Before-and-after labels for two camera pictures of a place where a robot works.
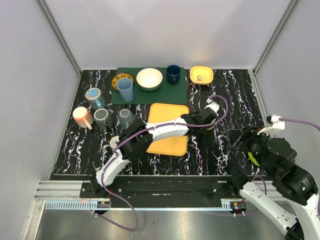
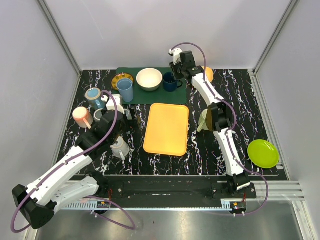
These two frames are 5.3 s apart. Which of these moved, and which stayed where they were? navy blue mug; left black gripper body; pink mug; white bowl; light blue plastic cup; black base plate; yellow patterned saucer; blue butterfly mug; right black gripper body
Moved: navy blue mug; right black gripper body; left black gripper body
Stayed: blue butterfly mug; yellow patterned saucer; white bowl; black base plate; light blue plastic cup; pink mug
